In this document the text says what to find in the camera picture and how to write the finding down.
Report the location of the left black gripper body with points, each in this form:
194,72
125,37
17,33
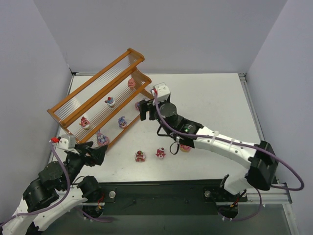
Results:
86,152

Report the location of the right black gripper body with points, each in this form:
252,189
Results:
150,109

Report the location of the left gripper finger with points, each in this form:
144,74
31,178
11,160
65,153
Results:
96,155
84,147

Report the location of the purple bunny sitting donut toy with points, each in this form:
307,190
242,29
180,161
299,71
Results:
102,139

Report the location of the pink bear cupcake toy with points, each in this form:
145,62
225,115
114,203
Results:
84,123

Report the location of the pink ice cream toy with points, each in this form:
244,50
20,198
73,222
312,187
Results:
131,84

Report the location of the small purple bunny toy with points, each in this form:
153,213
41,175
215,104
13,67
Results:
122,122

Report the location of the blue cupcake toy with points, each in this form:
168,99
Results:
110,102

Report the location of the red strawberry cake toy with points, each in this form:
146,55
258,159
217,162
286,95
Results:
140,156

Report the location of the pink bear cake toy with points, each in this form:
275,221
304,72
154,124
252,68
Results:
160,153

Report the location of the strawberry bear donut toy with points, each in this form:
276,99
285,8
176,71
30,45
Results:
185,148

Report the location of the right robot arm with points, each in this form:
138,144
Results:
256,158

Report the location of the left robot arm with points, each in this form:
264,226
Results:
54,192

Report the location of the orange three-tier acrylic shelf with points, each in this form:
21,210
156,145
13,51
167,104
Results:
88,100

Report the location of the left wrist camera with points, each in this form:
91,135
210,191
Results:
65,142

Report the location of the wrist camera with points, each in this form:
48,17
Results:
65,142
161,92

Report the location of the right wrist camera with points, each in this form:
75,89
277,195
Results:
161,92

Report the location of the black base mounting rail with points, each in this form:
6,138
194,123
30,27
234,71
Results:
185,197

